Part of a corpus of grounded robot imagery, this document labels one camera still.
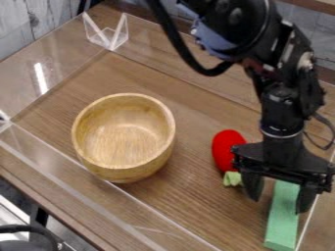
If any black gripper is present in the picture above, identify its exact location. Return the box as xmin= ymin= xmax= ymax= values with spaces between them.
xmin=232 ymin=133 xmax=335 ymax=214

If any green foam block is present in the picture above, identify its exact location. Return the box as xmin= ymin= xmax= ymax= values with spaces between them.
xmin=264 ymin=180 xmax=300 ymax=251

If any brown wooden bowl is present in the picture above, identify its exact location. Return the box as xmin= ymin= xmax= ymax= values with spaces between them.
xmin=71 ymin=93 xmax=176 ymax=183

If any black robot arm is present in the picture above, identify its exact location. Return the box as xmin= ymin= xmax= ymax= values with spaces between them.
xmin=147 ymin=0 xmax=335 ymax=213

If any red plush strawberry toy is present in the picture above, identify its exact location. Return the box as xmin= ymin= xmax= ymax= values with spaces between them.
xmin=212 ymin=129 xmax=245 ymax=187

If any black cable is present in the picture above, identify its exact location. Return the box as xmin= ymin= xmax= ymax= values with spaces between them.
xmin=301 ymin=111 xmax=335 ymax=151

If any clear acrylic enclosure wall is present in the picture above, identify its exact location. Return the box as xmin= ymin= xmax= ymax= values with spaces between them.
xmin=0 ymin=11 xmax=335 ymax=251

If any black metal table frame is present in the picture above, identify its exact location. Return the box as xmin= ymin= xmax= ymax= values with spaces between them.
xmin=28 ymin=204 xmax=89 ymax=251

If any clear acrylic corner bracket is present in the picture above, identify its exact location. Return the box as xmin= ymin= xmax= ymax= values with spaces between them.
xmin=83 ymin=12 xmax=129 ymax=51

